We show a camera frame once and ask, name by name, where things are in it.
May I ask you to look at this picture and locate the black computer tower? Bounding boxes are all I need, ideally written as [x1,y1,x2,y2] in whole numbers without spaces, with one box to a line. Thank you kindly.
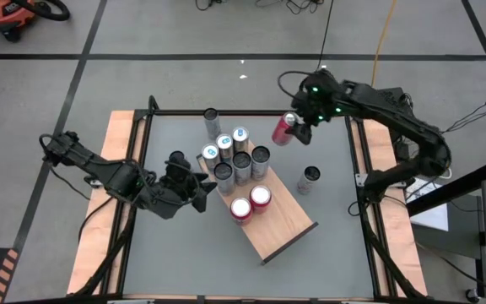
[343,86,418,143]

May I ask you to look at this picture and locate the black coiled floor cable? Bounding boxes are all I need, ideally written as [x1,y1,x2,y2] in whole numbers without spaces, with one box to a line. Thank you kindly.
[316,0,337,71]

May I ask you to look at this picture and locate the white paper sheet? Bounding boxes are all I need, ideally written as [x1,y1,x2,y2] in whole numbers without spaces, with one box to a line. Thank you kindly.
[409,179,450,232]

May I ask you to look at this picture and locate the blue silver Red Bull can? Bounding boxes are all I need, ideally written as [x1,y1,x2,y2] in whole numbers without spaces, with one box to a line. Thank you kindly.
[199,142,222,175]
[230,125,251,154]
[215,133,235,164]

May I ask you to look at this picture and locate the yellow cable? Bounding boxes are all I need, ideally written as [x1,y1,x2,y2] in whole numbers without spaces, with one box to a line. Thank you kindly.
[369,0,399,92]

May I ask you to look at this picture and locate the silver black-top Celsius can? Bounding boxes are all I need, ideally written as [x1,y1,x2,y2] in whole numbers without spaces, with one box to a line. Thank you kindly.
[203,107,223,142]

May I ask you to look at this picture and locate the wooden shelf with black legs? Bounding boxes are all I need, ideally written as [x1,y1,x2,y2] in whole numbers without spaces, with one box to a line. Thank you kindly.
[195,128,320,267]

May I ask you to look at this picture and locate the wooden table side board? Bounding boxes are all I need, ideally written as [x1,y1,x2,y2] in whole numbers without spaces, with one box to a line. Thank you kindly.
[66,110,149,296]
[349,110,429,297]

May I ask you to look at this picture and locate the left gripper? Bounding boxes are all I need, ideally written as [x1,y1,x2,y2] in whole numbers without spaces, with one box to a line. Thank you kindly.
[143,162,219,221]

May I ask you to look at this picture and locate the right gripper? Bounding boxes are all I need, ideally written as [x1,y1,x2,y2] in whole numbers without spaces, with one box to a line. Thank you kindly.
[291,69,352,146]

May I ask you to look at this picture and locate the white Celsius can pink band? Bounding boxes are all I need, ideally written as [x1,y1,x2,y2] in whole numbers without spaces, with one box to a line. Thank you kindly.
[168,149,192,169]

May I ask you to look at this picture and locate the Celsius Arctic Vibe can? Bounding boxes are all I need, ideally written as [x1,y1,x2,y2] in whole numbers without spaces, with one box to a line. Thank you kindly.
[213,161,237,196]
[231,150,253,187]
[250,145,272,182]

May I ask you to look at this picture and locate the black table frame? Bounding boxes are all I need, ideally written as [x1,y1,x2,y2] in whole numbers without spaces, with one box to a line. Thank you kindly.
[66,95,429,304]

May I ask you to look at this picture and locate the orange shop vacuum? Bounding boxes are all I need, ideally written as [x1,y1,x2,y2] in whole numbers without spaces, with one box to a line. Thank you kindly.
[0,0,71,43]

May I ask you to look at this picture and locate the black diagonal beam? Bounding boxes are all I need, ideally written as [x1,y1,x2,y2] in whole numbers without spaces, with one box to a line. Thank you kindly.
[406,160,486,217]

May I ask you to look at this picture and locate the black floor cable bundle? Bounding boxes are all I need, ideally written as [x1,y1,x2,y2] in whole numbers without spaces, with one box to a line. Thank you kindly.
[194,0,327,16]

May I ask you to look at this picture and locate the Celsius Peach Vibe can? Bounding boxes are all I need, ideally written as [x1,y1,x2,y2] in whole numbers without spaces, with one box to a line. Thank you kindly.
[296,165,322,197]

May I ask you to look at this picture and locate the black computer cables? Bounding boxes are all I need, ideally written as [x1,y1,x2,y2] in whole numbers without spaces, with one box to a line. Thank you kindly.
[436,97,486,136]

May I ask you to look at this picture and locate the red Coca-Cola can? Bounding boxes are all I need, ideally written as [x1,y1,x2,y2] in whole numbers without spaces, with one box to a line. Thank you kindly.
[271,111,300,147]
[229,196,254,226]
[249,184,273,214]

